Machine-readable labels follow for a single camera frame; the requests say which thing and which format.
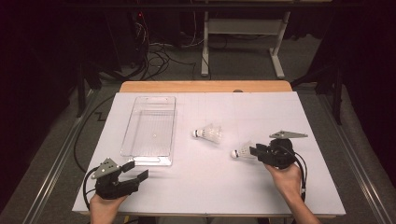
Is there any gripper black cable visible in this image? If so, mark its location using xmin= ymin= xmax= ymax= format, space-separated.
xmin=285 ymin=145 xmax=309 ymax=203
xmin=82 ymin=166 xmax=103 ymax=210

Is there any black computer case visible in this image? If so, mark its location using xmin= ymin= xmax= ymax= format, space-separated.
xmin=104 ymin=8 xmax=149 ymax=71

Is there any tangle of black cables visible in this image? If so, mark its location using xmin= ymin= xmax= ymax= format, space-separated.
xmin=134 ymin=12 xmax=213 ymax=82

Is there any dark curtain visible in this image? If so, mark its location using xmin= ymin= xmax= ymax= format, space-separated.
xmin=0 ymin=0 xmax=83 ymax=214
xmin=323 ymin=0 xmax=396 ymax=174

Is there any person's left hand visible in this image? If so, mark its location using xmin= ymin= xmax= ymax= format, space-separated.
xmin=89 ymin=193 xmax=128 ymax=224

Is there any aluminium floor rail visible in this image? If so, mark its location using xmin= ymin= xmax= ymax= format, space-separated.
xmin=22 ymin=89 xmax=101 ymax=224
xmin=317 ymin=92 xmax=392 ymax=224

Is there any person's right hand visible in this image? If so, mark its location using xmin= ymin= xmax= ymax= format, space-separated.
xmin=264 ymin=162 xmax=304 ymax=201

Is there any clear plastic container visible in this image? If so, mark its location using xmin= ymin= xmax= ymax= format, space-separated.
xmin=120 ymin=95 xmax=177 ymax=167

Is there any white board sheet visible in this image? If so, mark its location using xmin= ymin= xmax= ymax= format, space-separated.
xmin=72 ymin=91 xmax=347 ymax=217

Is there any wooden table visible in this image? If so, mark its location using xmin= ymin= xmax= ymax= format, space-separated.
xmin=78 ymin=79 xmax=339 ymax=219

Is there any white cable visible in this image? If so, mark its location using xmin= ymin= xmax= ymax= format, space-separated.
xmin=148 ymin=38 xmax=205 ymax=49

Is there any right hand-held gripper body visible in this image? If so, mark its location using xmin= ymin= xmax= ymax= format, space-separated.
xmin=258 ymin=130 xmax=309 ymax=170

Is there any black floor cable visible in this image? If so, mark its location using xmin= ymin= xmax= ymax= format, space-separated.
xmin=73 ymin=93 xmax=117 ymax=173

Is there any black metal stand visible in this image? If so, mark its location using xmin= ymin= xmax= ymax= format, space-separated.
xmin=290 ymin=63 xmax=344 ymax=126
xmin=76 ymin=60 xmax=106 ymax=119

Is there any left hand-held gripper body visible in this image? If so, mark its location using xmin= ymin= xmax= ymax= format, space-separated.
xmin=91 ymin=157 xmax=140 ymax=201

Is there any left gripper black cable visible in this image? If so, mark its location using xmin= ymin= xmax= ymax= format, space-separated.
xmin=82 ymin=166 xmax=103 ymax=210

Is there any white metal desk frame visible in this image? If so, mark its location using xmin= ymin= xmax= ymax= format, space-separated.
xmin=200 ymin=10 xmax=286 ymax=80

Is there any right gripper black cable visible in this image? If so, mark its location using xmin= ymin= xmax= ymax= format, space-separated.
xmin=285 ymin=145 xmax=309 ymax=203

